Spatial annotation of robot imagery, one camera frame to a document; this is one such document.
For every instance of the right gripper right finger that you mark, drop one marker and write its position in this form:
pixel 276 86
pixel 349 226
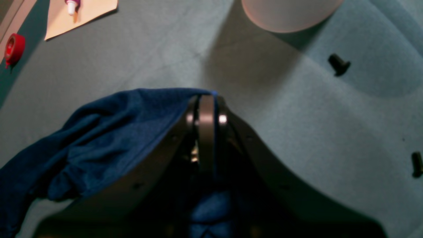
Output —
pixel 272 201

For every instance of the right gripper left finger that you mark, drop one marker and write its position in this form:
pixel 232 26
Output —
pixel 149 201

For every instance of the blue t-shirt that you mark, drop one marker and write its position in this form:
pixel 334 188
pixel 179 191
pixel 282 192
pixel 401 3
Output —
pixel 101 142

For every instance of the black screw middle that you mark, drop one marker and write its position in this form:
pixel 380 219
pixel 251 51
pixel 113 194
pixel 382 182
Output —
pixel 338 64

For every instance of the black screw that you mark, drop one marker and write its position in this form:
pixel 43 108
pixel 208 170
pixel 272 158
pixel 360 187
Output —
pixel 417 162
pixel 338 64

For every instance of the black screw lower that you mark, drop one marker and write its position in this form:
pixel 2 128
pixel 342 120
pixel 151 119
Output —
pixel 417 162

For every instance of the translucent white plastic cup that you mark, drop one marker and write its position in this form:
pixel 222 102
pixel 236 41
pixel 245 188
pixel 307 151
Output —
pixel 287 16

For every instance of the white paper card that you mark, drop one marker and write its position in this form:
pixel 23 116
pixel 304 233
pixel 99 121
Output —
pixel 59 21

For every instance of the red tape roll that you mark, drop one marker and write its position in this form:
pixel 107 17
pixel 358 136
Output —
pixel 14 49

